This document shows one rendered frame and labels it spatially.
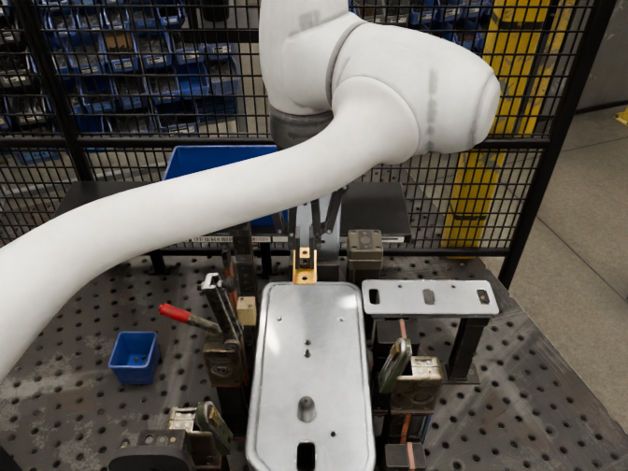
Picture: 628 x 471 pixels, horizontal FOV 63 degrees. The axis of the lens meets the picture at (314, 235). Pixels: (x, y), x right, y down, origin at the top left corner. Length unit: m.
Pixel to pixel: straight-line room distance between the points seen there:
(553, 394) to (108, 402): 1.11
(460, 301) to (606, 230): 2.12
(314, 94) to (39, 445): 1.09
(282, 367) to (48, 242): 0.64
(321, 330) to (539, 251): 2.00
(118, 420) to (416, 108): 1.10
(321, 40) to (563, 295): 2.30
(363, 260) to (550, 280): 1.73
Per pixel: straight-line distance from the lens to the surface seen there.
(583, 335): 2.62
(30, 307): 0.48
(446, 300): 1.17
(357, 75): 0.52
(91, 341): 1.56
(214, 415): 0.89
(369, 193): 1.37
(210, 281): 0.89
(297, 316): 1.10
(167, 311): 0.96
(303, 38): 0.59
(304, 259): 0.85
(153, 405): 1.39
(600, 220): 3.29
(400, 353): 0.93
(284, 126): 0.66
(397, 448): 0.97
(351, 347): 1.06
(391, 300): 1.15
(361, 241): 1.18
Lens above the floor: 1.86
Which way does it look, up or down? 42 degrees down
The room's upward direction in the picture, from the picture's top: straight up
